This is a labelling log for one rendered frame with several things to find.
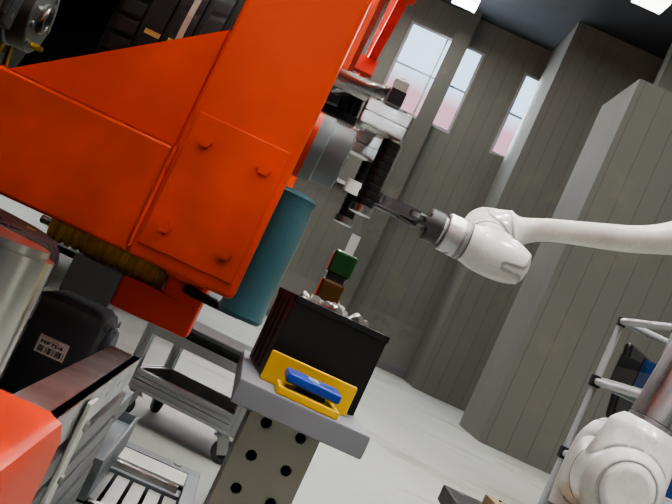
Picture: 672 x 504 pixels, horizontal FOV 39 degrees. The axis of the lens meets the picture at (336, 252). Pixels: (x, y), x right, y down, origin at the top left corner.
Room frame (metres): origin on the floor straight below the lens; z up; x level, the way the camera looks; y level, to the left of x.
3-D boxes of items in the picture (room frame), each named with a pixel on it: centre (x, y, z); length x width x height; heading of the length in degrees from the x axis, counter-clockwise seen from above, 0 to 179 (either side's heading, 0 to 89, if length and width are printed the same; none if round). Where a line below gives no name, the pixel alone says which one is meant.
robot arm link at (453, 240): (2.09, -0.22, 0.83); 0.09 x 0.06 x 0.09; 4
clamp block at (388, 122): (1.73, 0.02, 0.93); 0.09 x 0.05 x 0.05; 94
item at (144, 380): (3.08, 0.20, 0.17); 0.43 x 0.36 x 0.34; 78
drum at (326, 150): (1.89, 0.17, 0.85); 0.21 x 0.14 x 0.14; 94
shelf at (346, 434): (1.33, -0.03, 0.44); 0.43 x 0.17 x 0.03; 4
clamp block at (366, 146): (2.07, 0.04, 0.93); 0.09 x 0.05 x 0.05; 94
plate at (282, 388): (1.16, -0.04, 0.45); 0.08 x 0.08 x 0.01; 4
